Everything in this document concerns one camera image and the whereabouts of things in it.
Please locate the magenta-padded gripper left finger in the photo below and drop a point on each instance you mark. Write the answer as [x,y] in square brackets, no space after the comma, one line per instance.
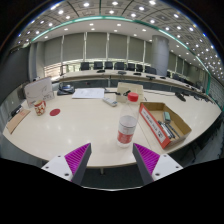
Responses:
[78,159]

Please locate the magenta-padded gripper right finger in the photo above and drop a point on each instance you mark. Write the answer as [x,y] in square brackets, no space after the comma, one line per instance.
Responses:
[146,159]

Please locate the clear red-capped water bottle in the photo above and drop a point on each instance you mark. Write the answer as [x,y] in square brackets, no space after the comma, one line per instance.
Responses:
[127,128]

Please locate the grey marker pen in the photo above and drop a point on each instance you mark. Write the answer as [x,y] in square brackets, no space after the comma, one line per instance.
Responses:
[165,130]

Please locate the open red-sided cardboard box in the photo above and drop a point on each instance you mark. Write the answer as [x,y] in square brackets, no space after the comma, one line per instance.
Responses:
[153,125]

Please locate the black pen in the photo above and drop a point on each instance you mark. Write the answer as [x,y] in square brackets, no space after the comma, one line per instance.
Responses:
[173,130]

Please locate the green eraser block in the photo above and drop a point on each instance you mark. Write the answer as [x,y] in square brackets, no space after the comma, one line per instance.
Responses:
[167,116]

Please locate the flat round red coaster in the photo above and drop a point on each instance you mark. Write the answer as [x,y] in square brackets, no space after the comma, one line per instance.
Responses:
[55,112]

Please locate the red and cream mug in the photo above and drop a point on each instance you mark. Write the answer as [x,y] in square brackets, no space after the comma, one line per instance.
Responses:
[39,108]

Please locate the white remote control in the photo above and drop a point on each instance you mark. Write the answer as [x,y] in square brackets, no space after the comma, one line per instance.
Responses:
[109,101]

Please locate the white printed paper sheet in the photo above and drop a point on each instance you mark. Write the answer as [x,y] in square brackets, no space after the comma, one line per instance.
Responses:
[88,93]

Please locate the black desk phone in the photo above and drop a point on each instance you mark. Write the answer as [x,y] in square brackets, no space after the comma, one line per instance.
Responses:
[65,89]

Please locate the small beige carton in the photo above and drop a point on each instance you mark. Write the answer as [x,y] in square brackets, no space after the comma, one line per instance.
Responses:
[123,88]

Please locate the black power adapter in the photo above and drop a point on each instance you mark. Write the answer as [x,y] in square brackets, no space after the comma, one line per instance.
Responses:
[16,111]

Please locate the white paper ream box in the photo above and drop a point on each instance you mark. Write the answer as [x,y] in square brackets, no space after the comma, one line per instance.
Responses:
[38,90]

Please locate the long curved conference desk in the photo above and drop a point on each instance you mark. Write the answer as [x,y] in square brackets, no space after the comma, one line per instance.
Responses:
[90,76]

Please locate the row of black office chairs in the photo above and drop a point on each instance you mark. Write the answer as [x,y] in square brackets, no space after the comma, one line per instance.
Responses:
[115,65]

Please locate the group of round ceiling lights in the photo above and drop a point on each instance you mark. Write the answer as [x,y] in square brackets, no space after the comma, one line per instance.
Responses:
[115,3]

